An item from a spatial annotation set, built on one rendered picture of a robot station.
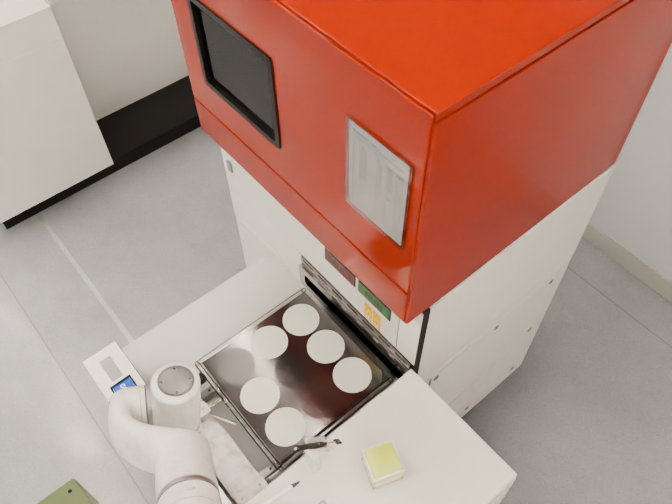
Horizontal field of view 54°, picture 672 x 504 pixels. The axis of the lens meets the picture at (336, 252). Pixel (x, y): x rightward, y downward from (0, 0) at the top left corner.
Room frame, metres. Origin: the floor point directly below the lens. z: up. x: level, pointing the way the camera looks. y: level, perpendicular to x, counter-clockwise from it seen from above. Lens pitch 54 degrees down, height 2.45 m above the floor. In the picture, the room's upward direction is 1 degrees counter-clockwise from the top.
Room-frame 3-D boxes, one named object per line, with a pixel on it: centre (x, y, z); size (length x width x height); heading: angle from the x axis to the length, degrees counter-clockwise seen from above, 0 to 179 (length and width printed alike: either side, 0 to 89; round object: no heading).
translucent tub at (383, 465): (0.48, -0.09, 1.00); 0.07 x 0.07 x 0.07; 19
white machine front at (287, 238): (1.06, 0.06, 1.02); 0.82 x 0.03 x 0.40; 39
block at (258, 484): (0.46, 0.21, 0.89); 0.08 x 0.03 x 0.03; 129
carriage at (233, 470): (0.58, 0.31, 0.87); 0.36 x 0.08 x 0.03; 39
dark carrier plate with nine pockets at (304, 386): (0.77, 0.12, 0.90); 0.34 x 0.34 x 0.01; 39
